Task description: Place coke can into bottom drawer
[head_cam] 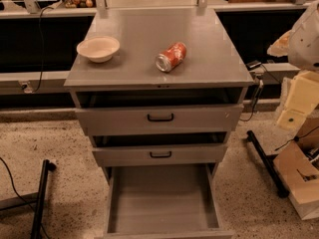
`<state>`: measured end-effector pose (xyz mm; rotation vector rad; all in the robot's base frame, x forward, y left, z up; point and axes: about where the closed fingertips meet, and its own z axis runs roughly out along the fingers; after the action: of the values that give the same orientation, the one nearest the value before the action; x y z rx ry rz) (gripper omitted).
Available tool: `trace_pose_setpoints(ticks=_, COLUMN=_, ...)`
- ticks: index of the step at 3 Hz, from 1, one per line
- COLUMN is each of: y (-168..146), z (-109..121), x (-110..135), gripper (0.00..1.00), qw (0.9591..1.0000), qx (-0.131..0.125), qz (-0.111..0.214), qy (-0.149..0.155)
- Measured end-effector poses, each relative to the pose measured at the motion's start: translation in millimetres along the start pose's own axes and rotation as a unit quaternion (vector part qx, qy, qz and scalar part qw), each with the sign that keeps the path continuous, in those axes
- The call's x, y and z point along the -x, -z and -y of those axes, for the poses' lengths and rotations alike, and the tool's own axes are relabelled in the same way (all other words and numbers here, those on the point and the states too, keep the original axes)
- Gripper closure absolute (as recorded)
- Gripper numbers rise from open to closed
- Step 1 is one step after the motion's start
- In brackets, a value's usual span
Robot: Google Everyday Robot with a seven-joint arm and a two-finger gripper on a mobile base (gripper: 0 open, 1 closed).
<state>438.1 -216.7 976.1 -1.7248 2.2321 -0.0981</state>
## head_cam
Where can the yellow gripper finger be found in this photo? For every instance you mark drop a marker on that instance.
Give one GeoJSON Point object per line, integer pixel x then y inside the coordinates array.
{"type": "Point", "coordinates": [299, 98]}

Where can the orange coke can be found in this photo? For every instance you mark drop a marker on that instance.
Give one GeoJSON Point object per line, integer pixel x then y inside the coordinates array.
{"type": "Point", "coordinates": [171, 57]}

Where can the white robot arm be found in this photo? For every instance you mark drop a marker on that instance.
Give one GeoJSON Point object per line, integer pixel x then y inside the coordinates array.
{"type": "Point", "coordinates": [301, 46]}

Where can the grey middle drawer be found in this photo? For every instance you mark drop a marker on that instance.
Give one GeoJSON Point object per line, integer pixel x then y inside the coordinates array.
{"type": "Point", "coordinates": [159, 154]}

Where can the grey top drawer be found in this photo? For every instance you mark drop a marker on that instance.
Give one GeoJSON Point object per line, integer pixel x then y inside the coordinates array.
{"type": "Point", "coordinates": [157, 120]}

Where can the grey drawer cabinet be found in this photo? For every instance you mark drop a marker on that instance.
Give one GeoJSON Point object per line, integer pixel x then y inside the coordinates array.
{"type": "Point", "coordinates": [212, 73]}

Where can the grey open bottom drawer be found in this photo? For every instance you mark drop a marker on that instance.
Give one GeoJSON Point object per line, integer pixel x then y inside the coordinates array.
{"type": "Point", "coordinates": [163, 202]}

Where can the black power adapter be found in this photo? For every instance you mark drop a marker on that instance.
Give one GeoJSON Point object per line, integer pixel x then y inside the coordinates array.
{"type": "Point", "coordinates": [253, 65]}

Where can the cardboard box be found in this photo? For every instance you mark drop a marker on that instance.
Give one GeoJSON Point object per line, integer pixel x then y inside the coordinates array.
{"type": "Point", "coordinates": [298, 174]}

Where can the black stand leg right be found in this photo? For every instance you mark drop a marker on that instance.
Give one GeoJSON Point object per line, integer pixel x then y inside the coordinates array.
{"type": "Point", "coordinates": [282, 192]}

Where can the black stand leg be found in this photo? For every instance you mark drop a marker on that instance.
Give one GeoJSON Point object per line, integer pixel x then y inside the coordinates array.
{"type": "Point", "coordinates": [47, 166]}
{"type": "Point", "coordinates": [282, 192]}

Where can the white bowl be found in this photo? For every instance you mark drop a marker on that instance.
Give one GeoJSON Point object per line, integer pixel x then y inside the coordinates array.
{"type": "Point", "coordinates": [98, 49]}

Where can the black stand leg left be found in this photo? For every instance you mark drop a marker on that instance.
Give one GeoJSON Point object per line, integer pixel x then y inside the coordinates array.
{"type": "Point", "coordinates": [47, 166]}

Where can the wall power socket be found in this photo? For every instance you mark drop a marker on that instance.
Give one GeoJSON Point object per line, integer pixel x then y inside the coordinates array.
{"type": "Point", "coordinates": [26, 87]}

